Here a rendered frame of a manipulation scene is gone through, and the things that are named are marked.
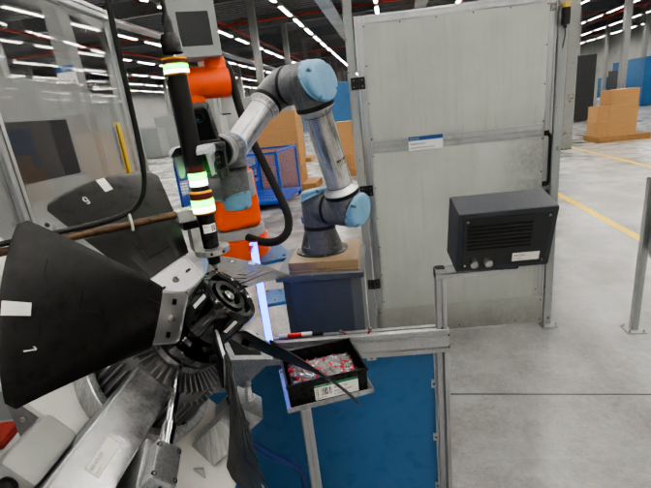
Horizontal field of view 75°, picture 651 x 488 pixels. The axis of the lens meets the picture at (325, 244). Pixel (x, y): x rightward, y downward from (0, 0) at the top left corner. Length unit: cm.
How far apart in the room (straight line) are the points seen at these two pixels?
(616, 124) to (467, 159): 1048
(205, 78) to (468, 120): 289
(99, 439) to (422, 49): 239
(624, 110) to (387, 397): 1206
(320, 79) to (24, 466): 104
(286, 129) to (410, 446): 765
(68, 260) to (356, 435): 115
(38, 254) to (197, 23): 419
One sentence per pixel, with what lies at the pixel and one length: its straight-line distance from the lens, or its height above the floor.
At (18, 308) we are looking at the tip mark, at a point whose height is 134.
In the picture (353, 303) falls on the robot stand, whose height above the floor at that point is 88.
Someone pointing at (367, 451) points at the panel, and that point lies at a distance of 162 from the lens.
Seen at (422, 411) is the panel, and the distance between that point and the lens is 153.
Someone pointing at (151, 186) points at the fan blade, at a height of 141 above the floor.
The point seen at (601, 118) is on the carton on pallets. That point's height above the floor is 58.
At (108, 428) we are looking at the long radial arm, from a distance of 73.
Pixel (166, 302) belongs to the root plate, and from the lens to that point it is 76.
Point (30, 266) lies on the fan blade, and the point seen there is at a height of 138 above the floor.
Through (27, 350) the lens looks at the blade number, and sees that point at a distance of 63.
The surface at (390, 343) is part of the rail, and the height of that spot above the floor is 83.
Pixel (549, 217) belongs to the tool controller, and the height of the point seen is 120.
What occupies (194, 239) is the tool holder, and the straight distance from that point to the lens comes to 86.
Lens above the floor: 153
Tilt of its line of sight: 18 degrees down
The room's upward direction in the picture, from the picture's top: 7 degrees counter-clockwise
